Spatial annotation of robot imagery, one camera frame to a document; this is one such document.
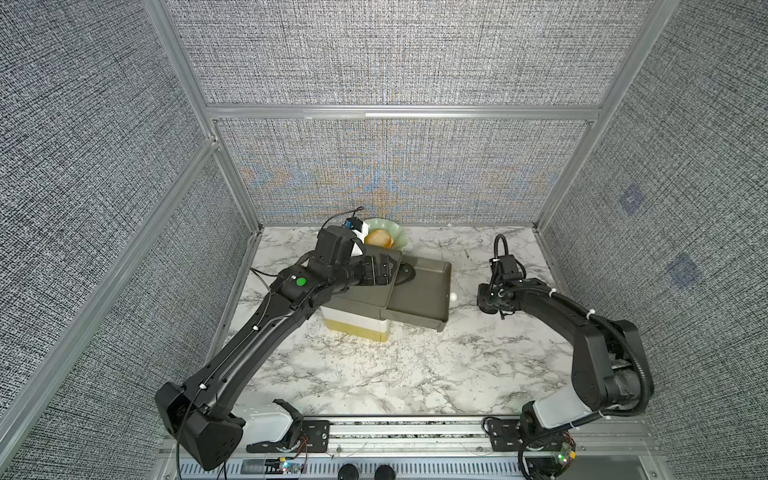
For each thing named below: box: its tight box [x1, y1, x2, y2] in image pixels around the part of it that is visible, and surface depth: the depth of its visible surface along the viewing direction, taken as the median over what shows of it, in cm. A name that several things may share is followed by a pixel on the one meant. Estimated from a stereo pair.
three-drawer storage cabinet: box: [321, 246, 450, 342], surface depth 81 cm
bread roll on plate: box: [364, 229, 394, 248], surface depth 108 cm
